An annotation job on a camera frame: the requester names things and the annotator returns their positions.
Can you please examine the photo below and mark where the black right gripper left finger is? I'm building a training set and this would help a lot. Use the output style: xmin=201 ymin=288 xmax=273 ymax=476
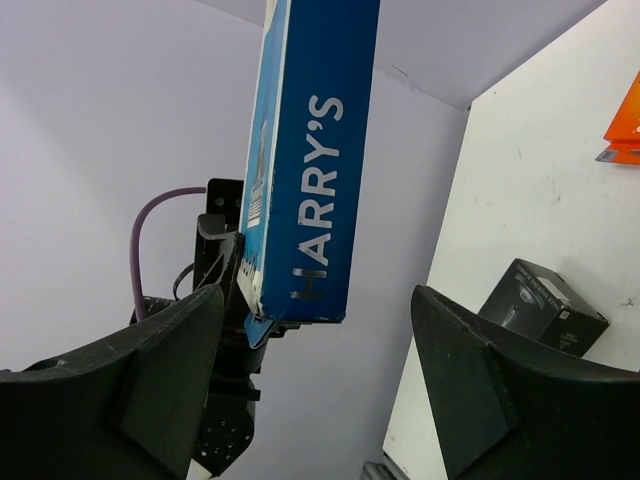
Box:
xmin=1 ymin=286 xmax=224 ymax=479

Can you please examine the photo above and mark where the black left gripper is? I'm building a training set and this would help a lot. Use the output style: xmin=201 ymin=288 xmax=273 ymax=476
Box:
xmin=193 ymin=179 xmax=245 ymax=310

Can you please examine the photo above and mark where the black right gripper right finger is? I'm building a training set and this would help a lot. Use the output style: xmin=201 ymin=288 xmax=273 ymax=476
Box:
xmin=411 ymin=286 xmax=639 ymax=479

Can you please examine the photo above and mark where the black green razor box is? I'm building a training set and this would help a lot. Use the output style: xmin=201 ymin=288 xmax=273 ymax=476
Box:
xmin=478 ymin=258 xmax=610 ymax=357

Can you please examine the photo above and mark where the blue razor box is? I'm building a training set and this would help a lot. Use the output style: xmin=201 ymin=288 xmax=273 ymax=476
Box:
xmin=237 ymin=0 xmax=380 ymax=348

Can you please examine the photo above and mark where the orange Gillette razor box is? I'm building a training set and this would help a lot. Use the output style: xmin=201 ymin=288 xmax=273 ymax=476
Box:
xmin=596 ymin=75 xmax=640 ymax=166

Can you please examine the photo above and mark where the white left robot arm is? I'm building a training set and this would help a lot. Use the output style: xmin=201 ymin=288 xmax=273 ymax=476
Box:
xmin=129 ymin=179 xmax=265 ymax=479

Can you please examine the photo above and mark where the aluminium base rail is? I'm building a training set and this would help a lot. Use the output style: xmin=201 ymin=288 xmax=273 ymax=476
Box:
xmin=358 ymin=452 xmax=403 ymax=480

